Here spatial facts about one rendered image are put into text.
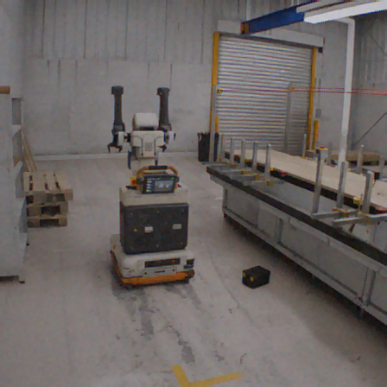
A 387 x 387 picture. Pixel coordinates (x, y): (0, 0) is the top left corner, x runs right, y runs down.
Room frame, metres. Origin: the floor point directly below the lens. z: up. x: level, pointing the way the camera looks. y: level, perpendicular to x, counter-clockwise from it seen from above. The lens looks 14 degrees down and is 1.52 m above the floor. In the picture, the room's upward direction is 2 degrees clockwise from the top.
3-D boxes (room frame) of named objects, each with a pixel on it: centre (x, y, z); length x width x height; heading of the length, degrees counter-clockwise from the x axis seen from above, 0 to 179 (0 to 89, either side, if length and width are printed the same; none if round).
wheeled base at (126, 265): (3.10, 0.36, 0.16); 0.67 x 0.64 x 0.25; 21
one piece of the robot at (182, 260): (2.80, 0.23, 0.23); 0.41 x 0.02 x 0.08; 111
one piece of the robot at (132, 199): (3.01, 0.33, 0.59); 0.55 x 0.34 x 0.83; 111
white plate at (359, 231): (2.25, -1.08, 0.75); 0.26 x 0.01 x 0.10; 21
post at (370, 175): (2.23, -1.12, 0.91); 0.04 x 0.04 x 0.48; 21
